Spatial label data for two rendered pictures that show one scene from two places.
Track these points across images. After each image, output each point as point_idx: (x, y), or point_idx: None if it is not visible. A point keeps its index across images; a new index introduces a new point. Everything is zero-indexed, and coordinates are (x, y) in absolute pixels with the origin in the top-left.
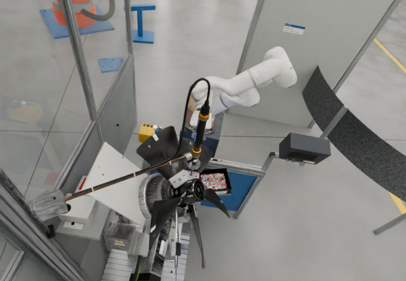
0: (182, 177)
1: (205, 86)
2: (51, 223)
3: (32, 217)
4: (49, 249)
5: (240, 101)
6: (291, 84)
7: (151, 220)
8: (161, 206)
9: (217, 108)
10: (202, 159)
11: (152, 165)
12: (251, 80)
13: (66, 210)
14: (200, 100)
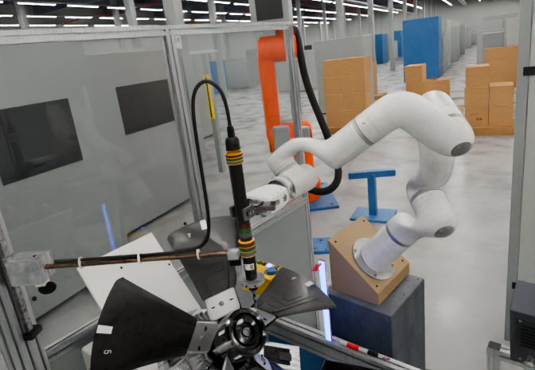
0: (228, 301)
1: (283, 148)
2: (75, 368)
3: (7, 278)
4: (23, 366)
5: (415, 223)
6: (454, 141)
7: (103, 308)
8: (132, 295)
9: (381, 246)
10: (299, 302)
11: (185, 267)
12: (353, 128)
13: (40, 280)
14: (281, 173)
